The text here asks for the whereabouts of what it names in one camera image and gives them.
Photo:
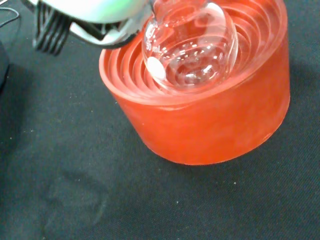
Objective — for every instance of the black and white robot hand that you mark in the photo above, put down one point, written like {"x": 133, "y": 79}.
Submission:
{"x": 95, "y": 10}

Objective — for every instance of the black bench cloth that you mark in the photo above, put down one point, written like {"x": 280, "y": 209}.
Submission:
{"x": 100, "y": 175}

